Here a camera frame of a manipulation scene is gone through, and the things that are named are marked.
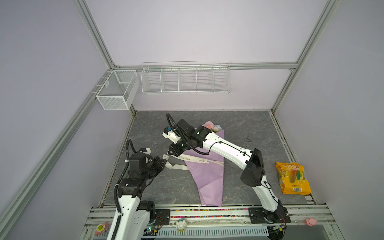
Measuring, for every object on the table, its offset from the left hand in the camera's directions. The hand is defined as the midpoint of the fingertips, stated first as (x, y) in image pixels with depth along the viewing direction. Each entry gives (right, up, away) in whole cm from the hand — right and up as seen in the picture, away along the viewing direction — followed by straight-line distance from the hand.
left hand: (167, 161), depth 76 cm
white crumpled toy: (+8, -27, -9) cm, 29 cm away
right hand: (+1, +4, +1) cm, 5 cm away
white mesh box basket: (-39, +42, +25) cm, 63 cm away
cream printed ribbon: (+2, -2, +1) cm, 3 cm away
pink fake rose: (+24, +18, +26) cm, 40 cm away
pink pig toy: (+70, -28, -5) cm, 75 cm away
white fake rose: (+29, +17, +27) cm, 43 cm away
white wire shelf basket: (+8, +51, +23) cm, 56 cm away
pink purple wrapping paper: (+22, -11, +7) cm, 26 cm away
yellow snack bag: (+68, -11, +5) cm, 69 cm away
